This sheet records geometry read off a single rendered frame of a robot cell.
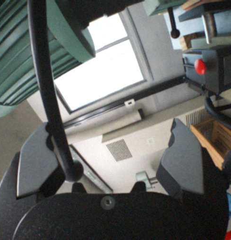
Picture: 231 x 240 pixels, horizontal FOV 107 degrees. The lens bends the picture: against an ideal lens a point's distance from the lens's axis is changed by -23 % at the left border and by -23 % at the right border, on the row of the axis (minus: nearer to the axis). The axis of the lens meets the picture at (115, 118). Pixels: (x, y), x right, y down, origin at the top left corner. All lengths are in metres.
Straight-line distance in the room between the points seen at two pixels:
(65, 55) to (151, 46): 1.46
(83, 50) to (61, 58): 0.04
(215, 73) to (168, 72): 1.47
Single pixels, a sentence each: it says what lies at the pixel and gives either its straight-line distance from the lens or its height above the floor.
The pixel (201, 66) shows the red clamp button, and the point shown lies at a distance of 0.25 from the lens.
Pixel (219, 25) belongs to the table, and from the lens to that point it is 0.37.
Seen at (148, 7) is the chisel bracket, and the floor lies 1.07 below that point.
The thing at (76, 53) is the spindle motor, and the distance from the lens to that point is 0.19.
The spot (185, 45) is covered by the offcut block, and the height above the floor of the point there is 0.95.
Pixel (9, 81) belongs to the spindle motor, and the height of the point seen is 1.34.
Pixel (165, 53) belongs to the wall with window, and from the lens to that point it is 1.67.
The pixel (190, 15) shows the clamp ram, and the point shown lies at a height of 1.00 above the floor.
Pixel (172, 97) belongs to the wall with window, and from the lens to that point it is 1.83.
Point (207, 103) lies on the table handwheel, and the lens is 0.44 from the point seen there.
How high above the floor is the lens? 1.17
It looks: 11 degrees up
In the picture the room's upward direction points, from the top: 111 degrees counter-clockwise
